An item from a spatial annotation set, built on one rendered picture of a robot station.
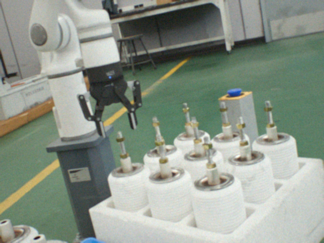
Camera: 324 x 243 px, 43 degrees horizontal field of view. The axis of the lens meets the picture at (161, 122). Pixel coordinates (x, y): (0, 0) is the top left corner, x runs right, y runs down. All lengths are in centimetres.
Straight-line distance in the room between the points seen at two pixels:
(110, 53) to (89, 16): 8
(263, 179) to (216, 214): 14
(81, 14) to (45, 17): 22
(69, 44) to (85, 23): 28
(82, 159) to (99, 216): 21
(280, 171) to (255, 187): 12
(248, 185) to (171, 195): 15
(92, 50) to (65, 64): 25
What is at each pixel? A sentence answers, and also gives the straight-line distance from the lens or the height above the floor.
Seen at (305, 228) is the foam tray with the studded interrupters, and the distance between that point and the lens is 96.
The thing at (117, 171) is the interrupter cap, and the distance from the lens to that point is 94.
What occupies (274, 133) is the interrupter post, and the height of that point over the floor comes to 27.
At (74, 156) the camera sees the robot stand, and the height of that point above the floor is 26.
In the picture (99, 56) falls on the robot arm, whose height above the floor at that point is 51.
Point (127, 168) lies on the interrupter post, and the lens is 92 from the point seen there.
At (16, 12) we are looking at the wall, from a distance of 698.
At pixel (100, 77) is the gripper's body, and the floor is 47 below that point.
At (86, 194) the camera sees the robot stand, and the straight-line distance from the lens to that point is 114.
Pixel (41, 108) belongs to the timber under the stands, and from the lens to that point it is 364.
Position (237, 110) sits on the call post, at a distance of 115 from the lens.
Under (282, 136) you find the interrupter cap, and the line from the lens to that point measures 96.
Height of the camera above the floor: 55
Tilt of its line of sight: 13 degrees down
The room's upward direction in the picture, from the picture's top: 12 degrees counter-clockwise
